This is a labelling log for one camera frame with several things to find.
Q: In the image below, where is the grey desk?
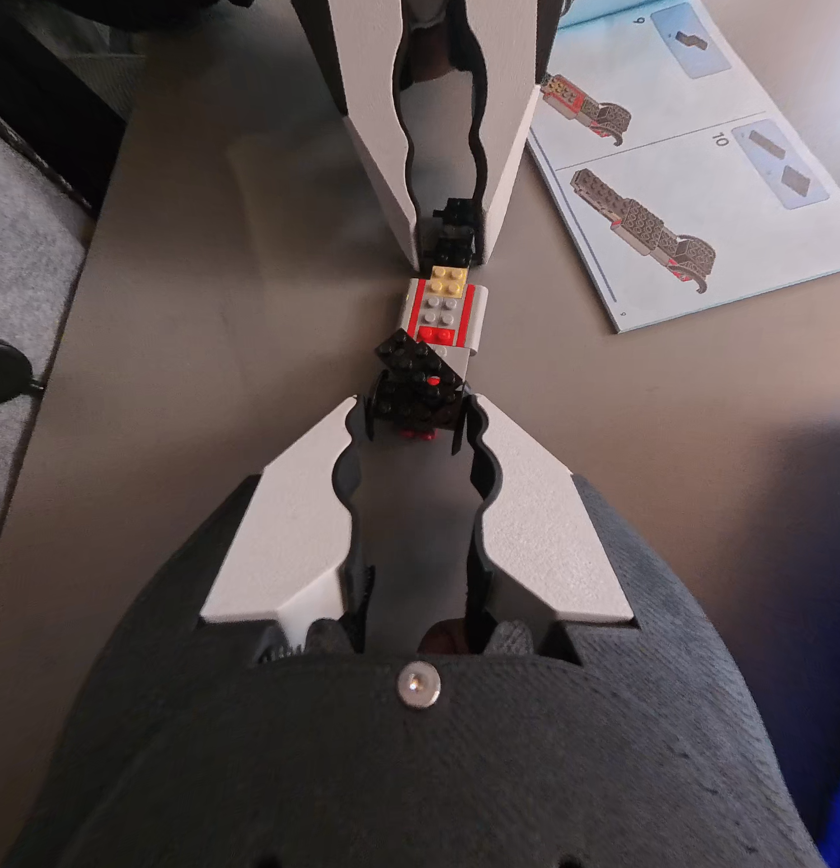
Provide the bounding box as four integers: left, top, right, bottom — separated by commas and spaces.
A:
0, 0, 840, 868

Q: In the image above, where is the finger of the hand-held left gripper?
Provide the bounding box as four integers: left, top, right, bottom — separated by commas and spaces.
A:
467, 0, 562, 265
291, 0, 422, 268

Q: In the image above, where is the brick instruction booklet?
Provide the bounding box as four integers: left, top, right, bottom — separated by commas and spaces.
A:
526, 0, 840, 335

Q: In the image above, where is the grey red brick model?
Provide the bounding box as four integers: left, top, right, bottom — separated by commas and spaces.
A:
364, 195, 493, 446

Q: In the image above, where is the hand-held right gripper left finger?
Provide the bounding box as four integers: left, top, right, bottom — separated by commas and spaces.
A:
198, 395, 376, 654

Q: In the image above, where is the black brick plate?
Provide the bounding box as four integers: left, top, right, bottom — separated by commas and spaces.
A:
374, 327, 465, 423

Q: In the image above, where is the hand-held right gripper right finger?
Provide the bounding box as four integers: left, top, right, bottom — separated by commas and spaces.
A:
465, 395, 638, 656

